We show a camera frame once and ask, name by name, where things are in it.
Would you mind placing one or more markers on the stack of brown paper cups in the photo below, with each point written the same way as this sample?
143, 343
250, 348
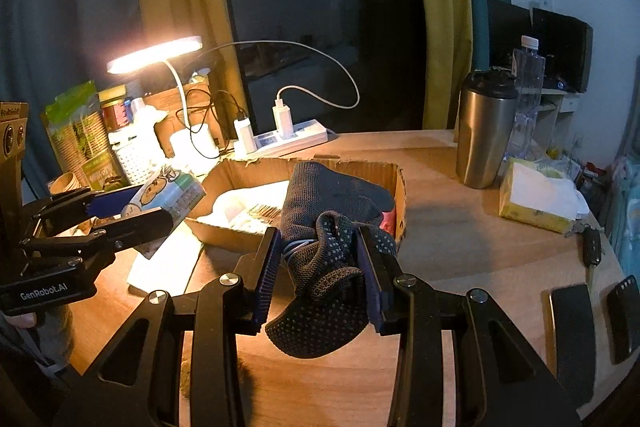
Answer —
65, 183

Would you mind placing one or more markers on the yellow tissue pack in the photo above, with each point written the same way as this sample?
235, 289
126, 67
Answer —
540, 192

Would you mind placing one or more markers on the black monitor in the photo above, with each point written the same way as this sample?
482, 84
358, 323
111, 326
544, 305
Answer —
545, 42

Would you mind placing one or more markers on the brown cardboard box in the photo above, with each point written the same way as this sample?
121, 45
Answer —
345, 172

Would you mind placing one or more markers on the white perforated basket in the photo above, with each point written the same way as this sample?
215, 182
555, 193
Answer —
135, 157

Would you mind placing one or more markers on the clear water bottle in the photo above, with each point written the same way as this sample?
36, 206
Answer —
529, 82

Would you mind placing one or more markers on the white towel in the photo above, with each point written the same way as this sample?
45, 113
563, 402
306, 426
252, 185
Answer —
245, 207

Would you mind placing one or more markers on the stainless steel tumbler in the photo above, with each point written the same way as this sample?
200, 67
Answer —
485, 132

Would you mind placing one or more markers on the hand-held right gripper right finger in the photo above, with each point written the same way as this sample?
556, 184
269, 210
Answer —
371, 282

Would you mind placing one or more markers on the person's left hand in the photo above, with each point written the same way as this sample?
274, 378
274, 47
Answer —
22, 320

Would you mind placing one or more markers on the bagged sleeve of paper cups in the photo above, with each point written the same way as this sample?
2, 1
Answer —
80, 137

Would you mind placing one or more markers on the light blue bedding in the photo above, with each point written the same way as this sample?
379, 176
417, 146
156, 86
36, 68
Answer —
625, 207

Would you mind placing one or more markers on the white desk lamp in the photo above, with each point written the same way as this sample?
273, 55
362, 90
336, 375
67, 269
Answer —
155, 54

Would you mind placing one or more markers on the cartoon printed packet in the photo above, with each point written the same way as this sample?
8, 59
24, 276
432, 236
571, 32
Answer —
167, 192

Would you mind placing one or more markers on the white power strip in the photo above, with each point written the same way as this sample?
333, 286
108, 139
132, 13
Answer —
295, 139

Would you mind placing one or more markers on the red jar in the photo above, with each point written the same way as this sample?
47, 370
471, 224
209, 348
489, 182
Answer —
116, 112

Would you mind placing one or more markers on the white paper sheet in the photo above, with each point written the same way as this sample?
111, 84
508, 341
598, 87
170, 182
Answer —
165, 262

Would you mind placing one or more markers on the tall white charger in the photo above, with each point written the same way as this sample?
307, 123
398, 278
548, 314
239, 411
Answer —
282, 122

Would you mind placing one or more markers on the small white charger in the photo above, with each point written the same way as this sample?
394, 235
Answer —
245, 134

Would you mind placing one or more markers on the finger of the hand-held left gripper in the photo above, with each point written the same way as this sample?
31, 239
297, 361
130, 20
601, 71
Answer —
107, 204
150, 222

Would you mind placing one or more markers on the grey dotted glove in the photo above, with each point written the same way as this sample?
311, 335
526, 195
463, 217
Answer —
325, 207

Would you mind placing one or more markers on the pink plush toy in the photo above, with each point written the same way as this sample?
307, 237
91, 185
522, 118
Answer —
388, 222

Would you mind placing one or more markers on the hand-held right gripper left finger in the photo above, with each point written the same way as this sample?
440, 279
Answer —
265, 279

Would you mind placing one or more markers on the black car key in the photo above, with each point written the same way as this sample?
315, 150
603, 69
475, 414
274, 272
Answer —
590, 247

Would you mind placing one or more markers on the wooden box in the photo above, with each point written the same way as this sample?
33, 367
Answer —
172, 127

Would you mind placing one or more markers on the small white shelf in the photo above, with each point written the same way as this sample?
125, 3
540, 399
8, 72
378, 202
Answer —
560, 112

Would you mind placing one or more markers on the black cased smartphone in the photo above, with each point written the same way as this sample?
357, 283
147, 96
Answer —
625, 319

